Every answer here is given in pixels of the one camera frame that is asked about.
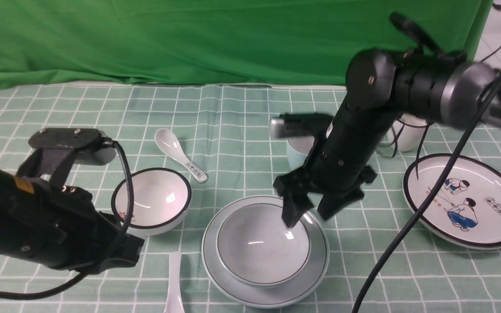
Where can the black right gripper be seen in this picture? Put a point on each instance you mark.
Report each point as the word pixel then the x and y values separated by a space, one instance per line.
pixel 336 166

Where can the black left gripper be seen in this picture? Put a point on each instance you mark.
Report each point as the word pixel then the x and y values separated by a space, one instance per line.
pixel 60 229

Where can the pale blue shallow bowl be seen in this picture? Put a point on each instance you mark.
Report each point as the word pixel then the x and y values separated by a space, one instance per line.
pixel 257 248

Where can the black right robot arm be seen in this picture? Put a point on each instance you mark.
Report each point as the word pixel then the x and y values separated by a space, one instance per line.
pixel 382 85

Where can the pale blue ceramic cup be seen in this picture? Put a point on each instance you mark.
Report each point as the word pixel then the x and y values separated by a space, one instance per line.
pixel 297 149

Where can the pale blue large plate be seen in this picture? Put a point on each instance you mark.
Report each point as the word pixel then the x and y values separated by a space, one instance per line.
pixel 273 297

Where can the green checked tablecloth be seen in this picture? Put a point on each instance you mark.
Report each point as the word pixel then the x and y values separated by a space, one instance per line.
pixel 224 130

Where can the white cup with black rim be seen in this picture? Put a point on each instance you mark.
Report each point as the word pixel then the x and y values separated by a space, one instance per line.
pixel 406 132

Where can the white bowl with black rim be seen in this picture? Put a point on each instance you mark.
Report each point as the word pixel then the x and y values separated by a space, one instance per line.
pixel 161 200

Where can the white ceramic spoon with label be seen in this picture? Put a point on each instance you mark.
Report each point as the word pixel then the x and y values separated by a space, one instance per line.
pixel 170 145

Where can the white plate with cartoon print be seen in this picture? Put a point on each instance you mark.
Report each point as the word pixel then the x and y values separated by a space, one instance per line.
pixel 467 208

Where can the plain white ceramic spoon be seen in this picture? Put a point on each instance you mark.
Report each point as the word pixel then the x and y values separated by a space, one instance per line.
pixel 174 302

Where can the green backdrop cloth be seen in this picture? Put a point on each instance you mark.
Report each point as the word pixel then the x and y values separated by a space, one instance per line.
pixel 292 42

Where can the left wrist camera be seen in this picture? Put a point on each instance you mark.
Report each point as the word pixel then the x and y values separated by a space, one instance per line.
pixel 57 149

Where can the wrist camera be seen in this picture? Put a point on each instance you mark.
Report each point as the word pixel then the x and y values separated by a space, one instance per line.
pixel 57 149
pixel 299 125

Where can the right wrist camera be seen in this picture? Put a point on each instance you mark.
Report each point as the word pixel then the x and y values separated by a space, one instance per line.
pixel 299 125

